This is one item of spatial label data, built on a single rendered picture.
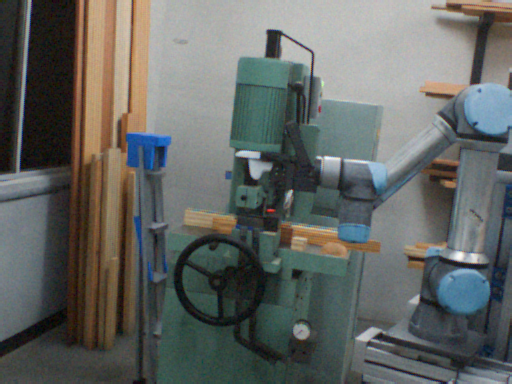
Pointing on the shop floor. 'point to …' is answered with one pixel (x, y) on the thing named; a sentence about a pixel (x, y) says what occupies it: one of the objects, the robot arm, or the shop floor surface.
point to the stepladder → (150, 188)
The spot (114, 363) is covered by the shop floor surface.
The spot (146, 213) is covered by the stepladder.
